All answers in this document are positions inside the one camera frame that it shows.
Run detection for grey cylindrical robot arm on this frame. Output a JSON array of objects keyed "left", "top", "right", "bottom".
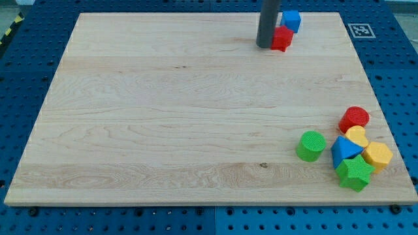
[{"left": 256, "top": 0, "right": 281, "bottom": 48}]

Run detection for wooden board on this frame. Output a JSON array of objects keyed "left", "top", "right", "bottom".
[{"left": 5, "top": 12, "right": 417, "bottom": 206}]

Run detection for green cylinder block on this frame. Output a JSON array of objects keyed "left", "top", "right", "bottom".
[{"left": 296, "top": 131, "right": 327, "bottom": 162}]

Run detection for red star block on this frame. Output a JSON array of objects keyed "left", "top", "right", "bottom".
[{"left": 270, "top": 25, "right": 294, "bottom": 52}]

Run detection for blue cube block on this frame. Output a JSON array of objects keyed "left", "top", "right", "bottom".
[{"left": 280, "top": 10, "right": 301, "bottom": 33}]

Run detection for blue triangle block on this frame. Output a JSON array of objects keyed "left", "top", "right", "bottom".
[{"left": 331, "top": 136, "right": 364, "bottom": 169}]

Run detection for red cylinder block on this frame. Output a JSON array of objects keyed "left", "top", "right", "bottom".
[{"left": 338, "top": 106, "right": 370, "bottom": 133}]

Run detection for yellow heart block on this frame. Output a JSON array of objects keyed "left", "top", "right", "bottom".
[{"left": 345, "top": 125, "right": 369, "bottom": 148}]

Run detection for green star block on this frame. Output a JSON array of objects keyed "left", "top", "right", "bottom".
[{"left": 335, "top": 155, "right": 375, "bottom": 192}]

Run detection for yellow hexagon block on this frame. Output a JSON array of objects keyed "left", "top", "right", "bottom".
[{"left": 362, "top": 142, "right": 393, "bottom": 174}]

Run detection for white fiducial marker tag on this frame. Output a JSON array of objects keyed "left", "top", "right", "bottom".
[{"left": 348, "top": 23, "right": 376, "bottom": 39}]

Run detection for yellow black hazard tape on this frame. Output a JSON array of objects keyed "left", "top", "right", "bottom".
[{"left": 1, "top": 12, "right": 25, "bottom": 47}]

